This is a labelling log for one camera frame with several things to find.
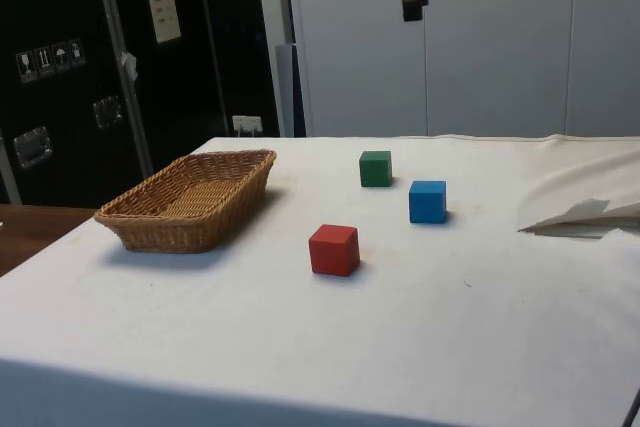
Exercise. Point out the blue cube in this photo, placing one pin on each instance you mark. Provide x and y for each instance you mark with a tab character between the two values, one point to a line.
426	202

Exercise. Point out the green cube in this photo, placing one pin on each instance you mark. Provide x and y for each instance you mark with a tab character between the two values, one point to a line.
374	169

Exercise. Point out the red cube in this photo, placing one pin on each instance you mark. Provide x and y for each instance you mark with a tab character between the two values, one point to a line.
332	251

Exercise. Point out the brown wicker basket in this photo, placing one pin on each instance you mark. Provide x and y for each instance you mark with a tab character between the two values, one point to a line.
200	202

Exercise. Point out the pale grey locker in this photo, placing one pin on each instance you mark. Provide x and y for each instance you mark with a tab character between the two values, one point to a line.
500	47

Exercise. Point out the black cabinet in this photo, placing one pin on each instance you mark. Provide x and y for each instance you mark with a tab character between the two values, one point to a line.
65	112

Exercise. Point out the white wall socket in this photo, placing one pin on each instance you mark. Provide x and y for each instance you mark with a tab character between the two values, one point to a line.
247	124

